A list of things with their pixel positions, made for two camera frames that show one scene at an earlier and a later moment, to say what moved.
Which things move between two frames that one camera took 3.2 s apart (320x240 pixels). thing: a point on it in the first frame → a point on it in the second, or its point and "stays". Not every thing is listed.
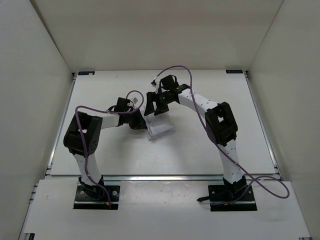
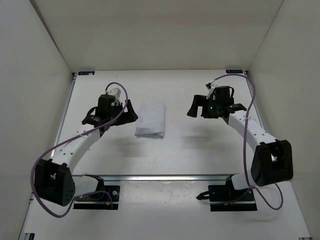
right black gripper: (153, 97) → (199, 101)
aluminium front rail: (162, 178) stays
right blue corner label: (234, 71) stays
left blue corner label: (86, 72) stays
